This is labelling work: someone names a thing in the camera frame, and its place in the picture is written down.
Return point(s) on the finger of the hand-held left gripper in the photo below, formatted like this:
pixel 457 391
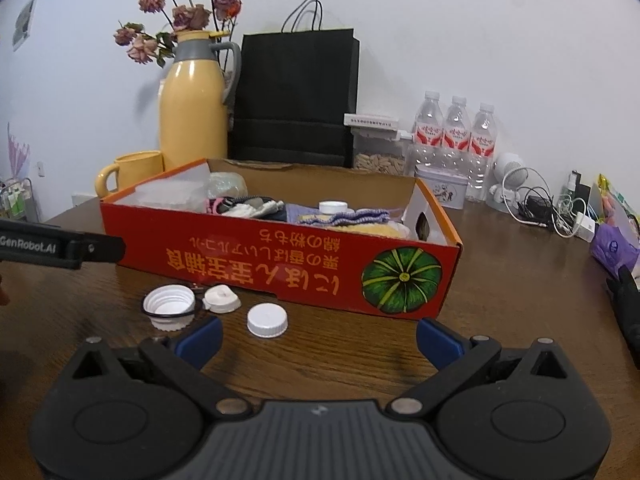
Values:
pixel 102 249

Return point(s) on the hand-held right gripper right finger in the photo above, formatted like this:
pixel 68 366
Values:
pixel 439 342

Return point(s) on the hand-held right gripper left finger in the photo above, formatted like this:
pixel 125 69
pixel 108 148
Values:
pixel 200 341

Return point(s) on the white small spout cap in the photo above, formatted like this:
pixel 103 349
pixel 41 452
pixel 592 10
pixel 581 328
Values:
pixel 220 298

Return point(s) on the white wide jar lid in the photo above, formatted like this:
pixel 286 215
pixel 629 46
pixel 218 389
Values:
pixel 167 300

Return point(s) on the white bottle cap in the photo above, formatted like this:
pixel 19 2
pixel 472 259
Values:
pixel 267 320
pixel 333 206

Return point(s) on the red cardboard box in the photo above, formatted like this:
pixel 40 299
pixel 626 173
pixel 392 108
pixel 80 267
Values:
pixel 300 262

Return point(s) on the white sock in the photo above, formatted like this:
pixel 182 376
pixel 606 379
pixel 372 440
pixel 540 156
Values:
pixel 250 209

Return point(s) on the navy sock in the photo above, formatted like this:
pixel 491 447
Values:
pixel 275 216

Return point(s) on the purple knit cloth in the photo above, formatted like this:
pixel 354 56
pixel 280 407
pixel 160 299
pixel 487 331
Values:
pixel 360 216

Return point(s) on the yellow mug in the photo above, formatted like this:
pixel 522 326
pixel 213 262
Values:
pixel 140 170

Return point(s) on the green translucent bag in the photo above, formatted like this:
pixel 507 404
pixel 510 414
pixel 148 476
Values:
pixel 227 185

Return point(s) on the white printed tin box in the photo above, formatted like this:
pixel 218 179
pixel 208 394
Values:
pixel 442 190

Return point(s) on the yellow thermos jug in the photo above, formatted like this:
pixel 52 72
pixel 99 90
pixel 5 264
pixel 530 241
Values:
pixel 192 110

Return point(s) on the black power adapter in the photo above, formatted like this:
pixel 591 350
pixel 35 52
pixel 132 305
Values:
pixel 536 206

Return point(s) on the white charger plug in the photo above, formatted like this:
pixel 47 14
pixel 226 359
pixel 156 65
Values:
pixel 585 226

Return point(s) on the clear food storage container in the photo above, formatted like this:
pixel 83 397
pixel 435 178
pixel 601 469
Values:
pixel 380 162

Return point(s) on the white round robot toy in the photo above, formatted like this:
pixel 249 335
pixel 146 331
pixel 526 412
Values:
pixel 507 165

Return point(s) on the black glove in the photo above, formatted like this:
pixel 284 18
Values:
pixel 627 310

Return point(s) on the purple packet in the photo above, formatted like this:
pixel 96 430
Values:
pixel 612 249

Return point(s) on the colourful snack packets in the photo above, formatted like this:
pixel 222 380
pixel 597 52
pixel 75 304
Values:
pixel 617 205

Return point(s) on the flat white red box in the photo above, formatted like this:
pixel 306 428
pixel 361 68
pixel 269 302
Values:
pixel 371 121

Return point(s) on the black paper bag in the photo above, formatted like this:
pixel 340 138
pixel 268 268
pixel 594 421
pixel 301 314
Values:
pixel 295 95

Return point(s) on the dried pink flower bouquet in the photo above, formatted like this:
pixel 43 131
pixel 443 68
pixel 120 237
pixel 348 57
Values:
pixel 192 16

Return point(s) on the purple plant wall decal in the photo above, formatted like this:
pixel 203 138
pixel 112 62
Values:
pixel 17 155

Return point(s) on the wall poster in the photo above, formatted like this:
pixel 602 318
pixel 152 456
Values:
pixel 25 21

